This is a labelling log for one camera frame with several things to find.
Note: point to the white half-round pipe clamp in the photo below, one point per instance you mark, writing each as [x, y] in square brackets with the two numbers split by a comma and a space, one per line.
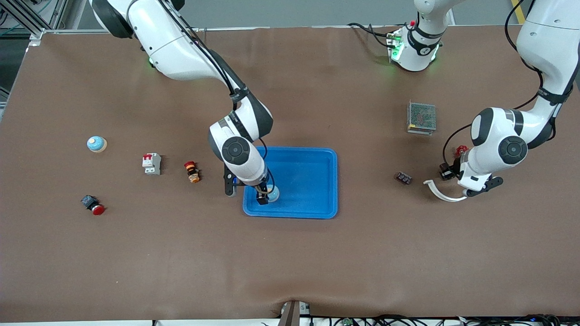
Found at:
[437, 191]

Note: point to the base connector box green light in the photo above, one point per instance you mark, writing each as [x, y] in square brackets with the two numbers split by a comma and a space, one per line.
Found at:
[393, 45]

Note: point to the long dark brown capacitor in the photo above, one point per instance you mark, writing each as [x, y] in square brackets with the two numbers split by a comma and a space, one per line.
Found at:
[447, 176]

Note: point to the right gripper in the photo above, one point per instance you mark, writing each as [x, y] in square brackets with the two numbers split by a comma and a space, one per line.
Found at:
[261, 190]

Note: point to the brass valve red handwheel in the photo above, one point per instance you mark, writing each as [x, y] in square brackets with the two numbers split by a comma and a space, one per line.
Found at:
[461, 149]

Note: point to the blue plastic tray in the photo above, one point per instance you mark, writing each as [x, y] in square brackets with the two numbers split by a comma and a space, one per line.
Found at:
[303, 181]

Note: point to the orange red emergency stop switch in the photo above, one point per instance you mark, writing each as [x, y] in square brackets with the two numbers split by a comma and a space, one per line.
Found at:
[192, 172]

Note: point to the red mushroom push button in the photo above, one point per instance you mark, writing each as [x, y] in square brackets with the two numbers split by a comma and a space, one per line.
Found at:
[93, 204]

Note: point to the blue dome call bell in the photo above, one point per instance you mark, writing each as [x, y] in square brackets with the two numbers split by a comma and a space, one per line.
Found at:
[96, 144]
[274, 194]

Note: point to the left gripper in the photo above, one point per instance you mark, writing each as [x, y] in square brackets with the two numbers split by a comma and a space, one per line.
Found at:
[445, 171]

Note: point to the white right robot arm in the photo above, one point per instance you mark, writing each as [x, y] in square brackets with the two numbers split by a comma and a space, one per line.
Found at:
[172, 50]

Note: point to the aluminium frame profile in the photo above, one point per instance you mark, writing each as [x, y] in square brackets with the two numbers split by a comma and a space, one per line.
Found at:
[31, 25]

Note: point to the perforated metal power supply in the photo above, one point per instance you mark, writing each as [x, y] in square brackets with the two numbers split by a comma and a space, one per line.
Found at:
[422, 117]

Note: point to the white red circuit breaker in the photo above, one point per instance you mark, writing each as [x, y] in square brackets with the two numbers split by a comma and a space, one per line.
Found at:
[152, 164]

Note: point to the short dark brown capacitor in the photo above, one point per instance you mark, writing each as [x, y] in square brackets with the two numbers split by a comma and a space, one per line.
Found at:
[403, 178]

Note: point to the silver table edge rail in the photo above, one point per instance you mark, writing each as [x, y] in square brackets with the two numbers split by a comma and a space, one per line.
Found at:
[68, 31]

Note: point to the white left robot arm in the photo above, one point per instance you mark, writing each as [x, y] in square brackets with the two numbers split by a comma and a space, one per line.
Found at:
[548, 40]

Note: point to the grey metal mount bracket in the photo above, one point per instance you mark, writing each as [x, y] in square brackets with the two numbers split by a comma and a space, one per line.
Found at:
[292, 314]

